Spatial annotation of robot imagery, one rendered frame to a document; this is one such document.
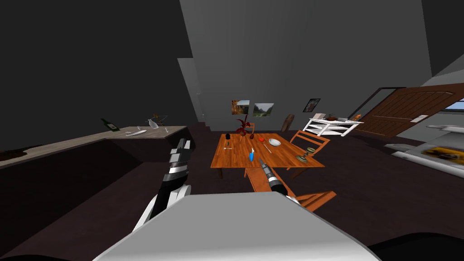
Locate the dark red potted plant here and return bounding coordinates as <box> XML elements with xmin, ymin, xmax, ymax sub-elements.
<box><xmin>235</xmin><ymin>114</ymin><xmax>252</xmax><ymax>142</ymax></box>

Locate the dark framed picture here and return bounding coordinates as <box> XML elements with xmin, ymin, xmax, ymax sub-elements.
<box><xmin>302</xmin><ymin>97</ymin><xmax>321</xmax><ymax>113</ymax></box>

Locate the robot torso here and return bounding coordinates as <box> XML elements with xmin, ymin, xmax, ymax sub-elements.
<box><xmin>92</xmin><ymin>191</ymin><xmax>382</xmax><ymax>261</ymax></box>

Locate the white side table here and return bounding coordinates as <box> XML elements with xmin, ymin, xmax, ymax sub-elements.
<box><xmin>302</xmin><ymin>112</ymin><xmax>365</xmax><ymax>137</ymax></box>

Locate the orange landscape picture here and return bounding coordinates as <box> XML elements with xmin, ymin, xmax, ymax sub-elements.
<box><xmin>232</xmin><ymin>99</ymin><xmax>251</xmax><ymax>116</ymax></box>

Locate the green mountain picture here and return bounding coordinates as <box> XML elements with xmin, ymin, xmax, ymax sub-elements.
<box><xmin>252</xmin><ymin>103</ymin><xmax>275</xmax><ymax>118</ymax></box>

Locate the brown oval board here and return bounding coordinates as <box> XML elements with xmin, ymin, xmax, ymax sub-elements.
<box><xmin>280</xmin><ymin>114</ymin><xmax>295</xmax><ymax>133</ymax></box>

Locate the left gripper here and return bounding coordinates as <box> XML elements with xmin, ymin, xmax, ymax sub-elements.
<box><xmin>168</xmin><ymin>138</ymin><xmax>193</xmax><ymax>164</ymax></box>

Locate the dark kitchen counter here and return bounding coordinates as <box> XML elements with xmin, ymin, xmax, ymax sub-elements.
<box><xmin>0</xmin><ymin>113</ymin><xmax>197</xmax><ymax>254</ymax></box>

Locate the brown panelled door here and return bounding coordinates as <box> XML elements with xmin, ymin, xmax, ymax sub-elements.
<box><xmin>356</xmin><ymin>83</ymin><xmax>464</xmax><ymax>139</ymax></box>

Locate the wooden dining table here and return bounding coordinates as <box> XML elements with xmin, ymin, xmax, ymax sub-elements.
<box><xmin>210</xmin><ymin>132</ymin><xmax>326</xmax><ymax>179</ymax></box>

